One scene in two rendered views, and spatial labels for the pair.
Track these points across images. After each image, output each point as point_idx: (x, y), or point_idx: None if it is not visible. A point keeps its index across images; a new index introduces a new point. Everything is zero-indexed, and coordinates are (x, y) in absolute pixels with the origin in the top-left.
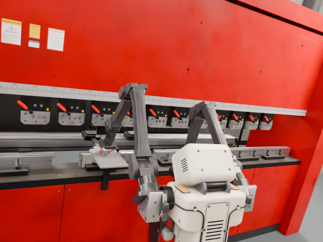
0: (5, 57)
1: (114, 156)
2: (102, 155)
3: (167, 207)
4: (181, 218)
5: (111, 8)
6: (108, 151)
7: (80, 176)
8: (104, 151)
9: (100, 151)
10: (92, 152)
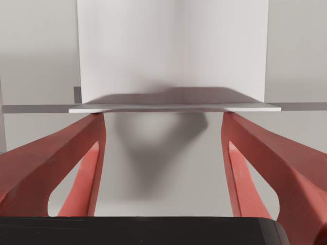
0: None
1: (273, 202)
2: (128, 148)
3: None
4: None
5: None
6: (229, 148)
7: (2, 147)
8: (170, 111)
9: (77, 172)
10: (17, 42)
